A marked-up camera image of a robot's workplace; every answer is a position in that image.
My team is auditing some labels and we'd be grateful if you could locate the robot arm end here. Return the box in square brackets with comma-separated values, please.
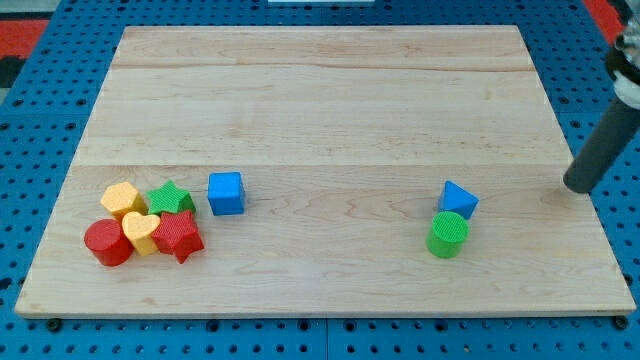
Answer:
[606, 0, 639, 110]

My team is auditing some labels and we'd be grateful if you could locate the blue triangle block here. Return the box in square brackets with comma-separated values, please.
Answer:
[438, 180, 479, 220]

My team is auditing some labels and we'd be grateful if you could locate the wooden board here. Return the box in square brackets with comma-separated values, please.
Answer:
[15, 26, 636, 319]

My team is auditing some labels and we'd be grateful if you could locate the blue cube block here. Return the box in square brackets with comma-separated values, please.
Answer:
[207, 172, 245, 216]

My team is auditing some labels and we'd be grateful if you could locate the green cylinder block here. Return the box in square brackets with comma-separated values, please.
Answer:
[425, 211, 469, 258]

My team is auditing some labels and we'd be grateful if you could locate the green star block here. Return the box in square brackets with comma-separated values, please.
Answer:
[147, 180, 196, 215]

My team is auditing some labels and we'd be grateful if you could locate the red star block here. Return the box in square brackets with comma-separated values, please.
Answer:
[151, 210, 204, 264]

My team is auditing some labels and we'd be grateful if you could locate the yellow heart block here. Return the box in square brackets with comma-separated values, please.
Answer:
[121, 211, 160, 256]

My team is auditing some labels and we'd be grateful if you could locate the yellow hexagon block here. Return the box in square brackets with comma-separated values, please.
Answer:
[100, 182, 148, 221]

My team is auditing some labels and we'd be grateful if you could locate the red cylinder block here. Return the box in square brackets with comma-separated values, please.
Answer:
[84, 219, 134, 267]

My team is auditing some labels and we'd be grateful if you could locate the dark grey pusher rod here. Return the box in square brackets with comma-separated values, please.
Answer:
[563, 96, 639, 194]

